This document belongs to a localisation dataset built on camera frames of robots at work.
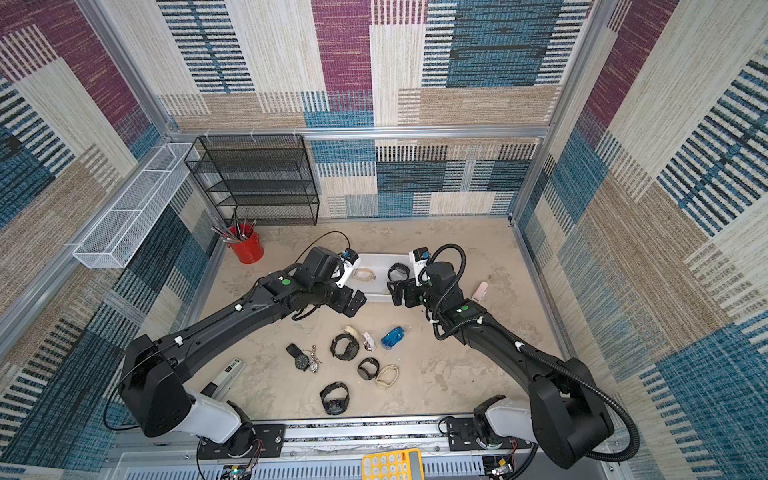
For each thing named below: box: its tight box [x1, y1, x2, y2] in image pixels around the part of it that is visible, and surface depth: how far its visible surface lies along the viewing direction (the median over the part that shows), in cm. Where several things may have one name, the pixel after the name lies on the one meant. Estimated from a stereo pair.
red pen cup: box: [227, 223, 264, 264], surface depth 107 cm
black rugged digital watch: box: [387, 262, 410, 281], surface depth 104 cm
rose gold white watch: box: [362, 331, 375, 352], surface depth 86 cm
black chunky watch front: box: [320, 381, 350, 416], surface depth 81 cm
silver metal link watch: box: [302, 344, 323, 373], surface depth 87 cm
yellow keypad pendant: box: [361, 448, 425, 480], surface depth 70 cm
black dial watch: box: [285, 343, 310, 371], surface depth 88 cm
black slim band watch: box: [357, 357, 380, 380], surface depth 85 cm
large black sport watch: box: [330, 333, 360, 361], surface depth 89 cm
